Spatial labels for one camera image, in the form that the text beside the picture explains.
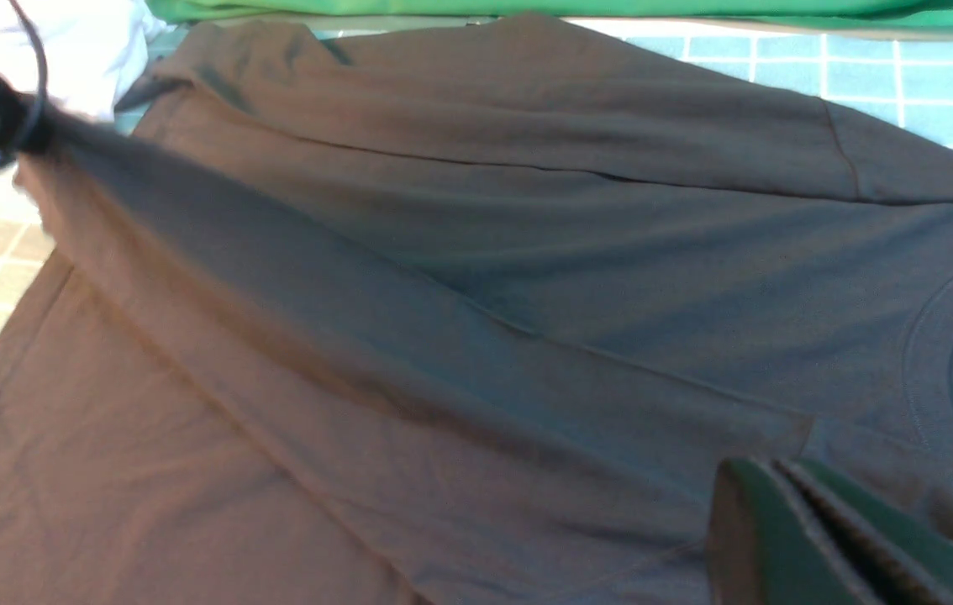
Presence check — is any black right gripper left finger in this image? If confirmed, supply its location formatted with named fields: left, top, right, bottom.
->
left=708, top=457, right=872, bottom=604

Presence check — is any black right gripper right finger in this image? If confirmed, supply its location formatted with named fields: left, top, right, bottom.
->
left=779, top=462, right=953, bottom=604

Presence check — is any dark gray long-sleeve top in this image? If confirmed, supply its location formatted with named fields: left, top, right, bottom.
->
left=0, top=14, right=953, bottom=604

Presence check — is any green backdrop cloth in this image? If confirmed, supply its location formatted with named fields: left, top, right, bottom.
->
left=147, top=1, right=953, bottom=32

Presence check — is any green checkered tablecloth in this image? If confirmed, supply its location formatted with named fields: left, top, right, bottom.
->
left=0, top=18, right=953, bottom=328

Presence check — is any black left camera cable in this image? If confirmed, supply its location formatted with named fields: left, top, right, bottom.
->
left=10, top=0, right=50, bottom=152

